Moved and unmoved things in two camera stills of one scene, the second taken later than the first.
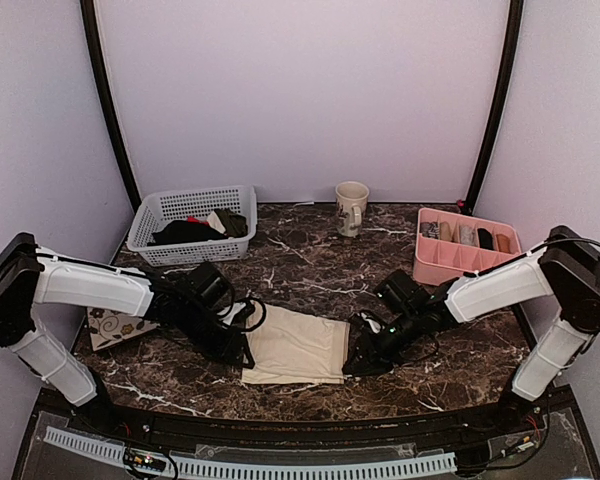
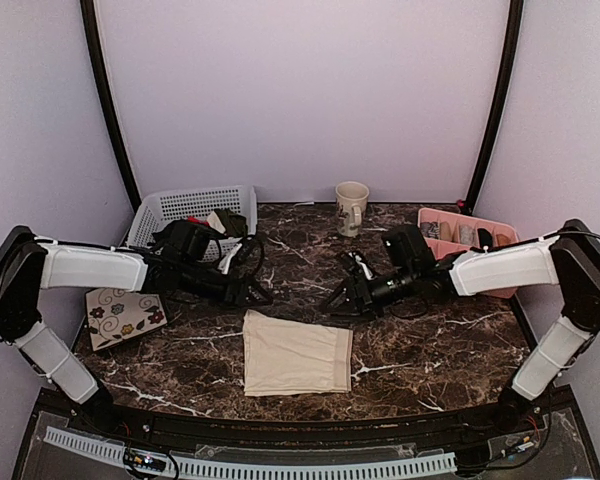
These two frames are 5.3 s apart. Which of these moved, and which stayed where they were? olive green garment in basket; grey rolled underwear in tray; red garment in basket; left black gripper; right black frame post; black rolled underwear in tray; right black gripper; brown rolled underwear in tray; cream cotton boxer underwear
Moved: right black gripper; left black gripper; cream cotton boxer underwear
Stayed: black rolled underwear in tray; olive green garment in basket; right black frame post; red garment in basket; brown rolled underwear in tray; grey rolled underwear in tray
